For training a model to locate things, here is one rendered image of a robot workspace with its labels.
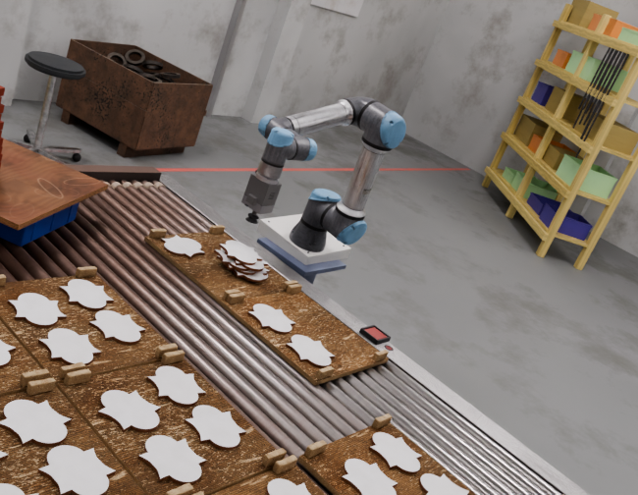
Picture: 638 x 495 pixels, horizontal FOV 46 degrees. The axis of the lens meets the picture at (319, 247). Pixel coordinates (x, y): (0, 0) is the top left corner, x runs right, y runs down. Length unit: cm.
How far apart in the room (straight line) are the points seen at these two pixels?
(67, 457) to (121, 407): 21
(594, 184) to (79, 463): 670
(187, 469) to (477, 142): 902
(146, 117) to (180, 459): 444
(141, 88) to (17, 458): 452
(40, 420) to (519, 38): 915
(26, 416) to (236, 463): 44
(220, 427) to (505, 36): 896
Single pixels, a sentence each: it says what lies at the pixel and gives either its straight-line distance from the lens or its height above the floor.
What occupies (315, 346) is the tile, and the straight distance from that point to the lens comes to 221.
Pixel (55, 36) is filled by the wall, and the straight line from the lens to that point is 669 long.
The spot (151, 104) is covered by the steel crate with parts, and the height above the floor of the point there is 48.
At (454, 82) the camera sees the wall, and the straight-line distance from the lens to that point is 1057.
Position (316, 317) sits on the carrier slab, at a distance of 239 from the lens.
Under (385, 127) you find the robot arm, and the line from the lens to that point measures 263.
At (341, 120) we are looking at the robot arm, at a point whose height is 146.
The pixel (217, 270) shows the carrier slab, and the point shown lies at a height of 94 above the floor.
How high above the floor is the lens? 198
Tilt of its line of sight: 21 degrees down
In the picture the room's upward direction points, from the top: 22 degrees clockwise
